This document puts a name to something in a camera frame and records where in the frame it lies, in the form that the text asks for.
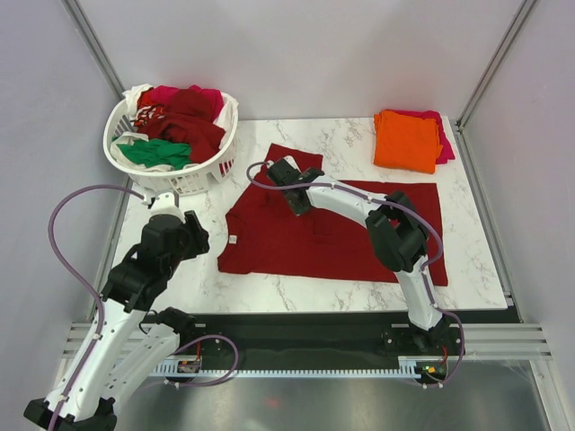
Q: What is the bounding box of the left aluminium frame post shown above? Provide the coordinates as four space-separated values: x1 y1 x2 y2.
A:
61 0 124 99

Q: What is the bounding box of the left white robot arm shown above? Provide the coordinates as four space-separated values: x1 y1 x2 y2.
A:
23 210 209 430

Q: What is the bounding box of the right aluminium frame post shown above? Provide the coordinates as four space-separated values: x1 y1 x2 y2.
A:
454 0 540 131

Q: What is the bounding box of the pile of red shirts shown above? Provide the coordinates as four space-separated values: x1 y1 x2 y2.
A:
134 85 225 163

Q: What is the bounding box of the white slotted cable duct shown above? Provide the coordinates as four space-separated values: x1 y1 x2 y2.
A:
149 356 445 379

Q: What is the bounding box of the aluminium frame post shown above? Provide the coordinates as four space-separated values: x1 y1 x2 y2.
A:
61 0 124 99
454 0 540 131

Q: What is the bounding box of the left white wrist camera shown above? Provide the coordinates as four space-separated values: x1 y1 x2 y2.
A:
141 191 184 222

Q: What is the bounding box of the white laundry basket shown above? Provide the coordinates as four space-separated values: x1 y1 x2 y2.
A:
103 90 239 195

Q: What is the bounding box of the dark red t shirt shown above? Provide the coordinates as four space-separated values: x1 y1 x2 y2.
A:
217 144 443 283

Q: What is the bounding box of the folded orange t shirt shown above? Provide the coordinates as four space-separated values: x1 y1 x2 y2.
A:
374 110 443 174

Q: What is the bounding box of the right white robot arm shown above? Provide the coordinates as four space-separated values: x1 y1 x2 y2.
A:
264 156 456 354

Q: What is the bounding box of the folded pink t shirt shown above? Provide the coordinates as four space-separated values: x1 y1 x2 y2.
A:
392 110 456 164

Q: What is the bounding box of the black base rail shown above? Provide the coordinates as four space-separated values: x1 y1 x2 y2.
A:
134 312 464 372

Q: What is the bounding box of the white cloth in basket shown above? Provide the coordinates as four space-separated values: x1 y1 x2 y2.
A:
110 84 238 172

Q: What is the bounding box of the green t shirt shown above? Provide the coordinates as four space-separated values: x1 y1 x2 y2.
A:
117 138 191 170

